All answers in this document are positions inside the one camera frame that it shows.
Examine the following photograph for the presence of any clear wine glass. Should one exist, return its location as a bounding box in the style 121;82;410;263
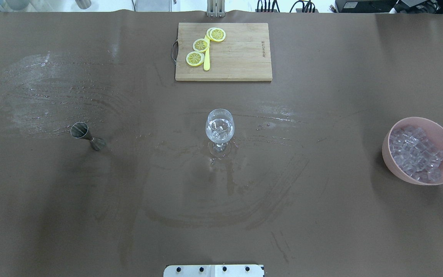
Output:
205;108;235;152

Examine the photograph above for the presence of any clear ice cube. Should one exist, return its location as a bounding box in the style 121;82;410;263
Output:
211;131;227;143

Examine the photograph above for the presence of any bamboo cutting board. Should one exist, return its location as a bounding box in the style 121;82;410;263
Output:
175;22;273;81

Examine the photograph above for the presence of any pink bowl of ice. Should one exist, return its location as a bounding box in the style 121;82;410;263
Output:
381;117;443;185

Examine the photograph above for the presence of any lemon slice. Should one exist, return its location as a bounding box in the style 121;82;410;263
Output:
206;27;226;42
192;38;210;53
186;51;205;67

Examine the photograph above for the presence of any lemon slice middle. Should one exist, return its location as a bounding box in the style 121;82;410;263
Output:
192;38;210;53

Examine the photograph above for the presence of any lemon slice far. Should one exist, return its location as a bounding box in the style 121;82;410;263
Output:
186;51;205;67

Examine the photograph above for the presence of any aluminium frame post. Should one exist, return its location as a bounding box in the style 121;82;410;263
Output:
207;0;226;18

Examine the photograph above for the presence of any steel jigger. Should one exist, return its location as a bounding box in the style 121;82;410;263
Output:
70;122;106;151

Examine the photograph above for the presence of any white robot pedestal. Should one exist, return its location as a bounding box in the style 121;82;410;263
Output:
163;264;265;277

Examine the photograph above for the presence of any lemon slice near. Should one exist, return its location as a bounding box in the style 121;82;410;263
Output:
206;27;226;42

